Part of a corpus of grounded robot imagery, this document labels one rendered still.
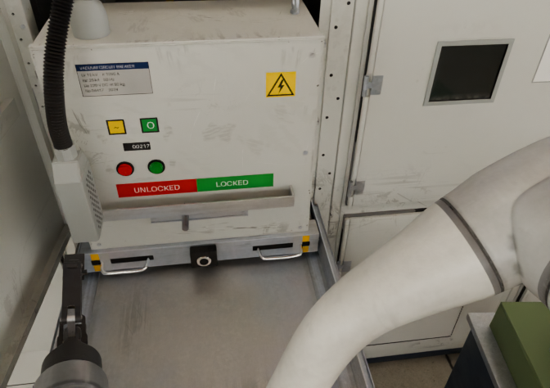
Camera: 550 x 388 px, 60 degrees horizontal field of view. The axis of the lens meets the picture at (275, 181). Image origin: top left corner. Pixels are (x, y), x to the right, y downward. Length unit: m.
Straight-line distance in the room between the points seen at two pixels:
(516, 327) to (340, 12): 0.76
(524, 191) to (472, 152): 0.91
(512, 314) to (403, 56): 0.61
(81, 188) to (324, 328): 0.55
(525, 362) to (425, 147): 0.53
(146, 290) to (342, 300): 0.73
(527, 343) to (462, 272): 0.74
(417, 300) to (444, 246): 0.05
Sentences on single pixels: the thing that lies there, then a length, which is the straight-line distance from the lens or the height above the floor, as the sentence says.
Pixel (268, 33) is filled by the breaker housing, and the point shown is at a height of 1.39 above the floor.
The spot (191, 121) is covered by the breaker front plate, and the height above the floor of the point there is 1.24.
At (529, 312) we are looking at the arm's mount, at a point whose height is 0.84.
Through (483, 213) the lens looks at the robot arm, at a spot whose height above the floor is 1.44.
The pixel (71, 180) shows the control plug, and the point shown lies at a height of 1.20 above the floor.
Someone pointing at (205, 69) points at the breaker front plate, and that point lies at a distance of 0.87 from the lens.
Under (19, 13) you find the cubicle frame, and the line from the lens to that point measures 1.09.
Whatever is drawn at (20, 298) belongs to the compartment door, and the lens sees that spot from 1.17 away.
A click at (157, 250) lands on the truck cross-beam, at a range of 1.12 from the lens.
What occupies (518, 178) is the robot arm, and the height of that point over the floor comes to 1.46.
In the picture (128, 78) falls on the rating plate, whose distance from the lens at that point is 0.89.
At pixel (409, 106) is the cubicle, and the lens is 1.20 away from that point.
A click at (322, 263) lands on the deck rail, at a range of 1.16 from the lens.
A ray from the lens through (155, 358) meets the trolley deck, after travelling 1.03.
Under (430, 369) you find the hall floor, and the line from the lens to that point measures 2.08.
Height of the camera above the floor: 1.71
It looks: 38 degrees down
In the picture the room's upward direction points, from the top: 1 degrees clockwise
